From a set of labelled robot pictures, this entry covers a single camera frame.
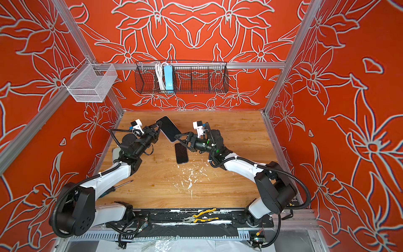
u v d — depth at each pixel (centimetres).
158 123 76
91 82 92
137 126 73
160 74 89
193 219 73
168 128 77
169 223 73
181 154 95
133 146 62
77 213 41
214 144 60
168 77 90
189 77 98
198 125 73
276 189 43
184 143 66
